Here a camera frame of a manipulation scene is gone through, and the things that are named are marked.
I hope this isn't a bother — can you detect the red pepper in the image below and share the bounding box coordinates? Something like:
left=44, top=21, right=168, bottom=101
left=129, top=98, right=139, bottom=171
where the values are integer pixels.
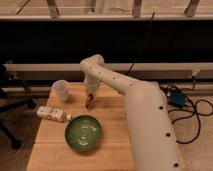
left=85, top=94, right=95, bottom=109

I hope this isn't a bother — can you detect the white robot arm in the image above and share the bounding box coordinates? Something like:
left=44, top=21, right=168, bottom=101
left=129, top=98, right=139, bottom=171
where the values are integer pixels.
left=80, top=55, right=184, bottom=171

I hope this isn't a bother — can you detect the translucent plastic cup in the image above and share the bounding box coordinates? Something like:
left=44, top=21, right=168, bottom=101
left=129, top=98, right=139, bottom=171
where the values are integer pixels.
left=52, top=80, right=69, bottom=101

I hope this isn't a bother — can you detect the green bowl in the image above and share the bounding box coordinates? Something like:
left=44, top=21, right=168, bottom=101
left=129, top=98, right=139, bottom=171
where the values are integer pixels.
left=65, top=115, right=102, bottom=152

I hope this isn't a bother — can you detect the plastic bottle with label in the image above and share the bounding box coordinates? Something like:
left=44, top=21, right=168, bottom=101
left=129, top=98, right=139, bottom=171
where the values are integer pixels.
left=36, top=106, right=72, bottom=122

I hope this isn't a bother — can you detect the black office chair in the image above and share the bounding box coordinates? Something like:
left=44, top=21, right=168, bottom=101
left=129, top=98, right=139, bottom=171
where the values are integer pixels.
left=0, top=64, right=36, bottom=150

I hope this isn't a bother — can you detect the blue power adapter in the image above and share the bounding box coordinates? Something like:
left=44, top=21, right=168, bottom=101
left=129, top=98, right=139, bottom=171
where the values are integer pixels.
left=168, top=91, right=186, bottom=107

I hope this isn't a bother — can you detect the black cable on device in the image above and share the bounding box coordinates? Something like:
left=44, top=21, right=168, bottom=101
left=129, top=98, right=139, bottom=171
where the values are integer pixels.
left=125, top=11, right=156, bottom=76

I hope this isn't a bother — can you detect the black floor cable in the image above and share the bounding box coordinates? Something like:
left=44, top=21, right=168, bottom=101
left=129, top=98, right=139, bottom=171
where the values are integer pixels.
left=159, top=83, right=213, bottom=145

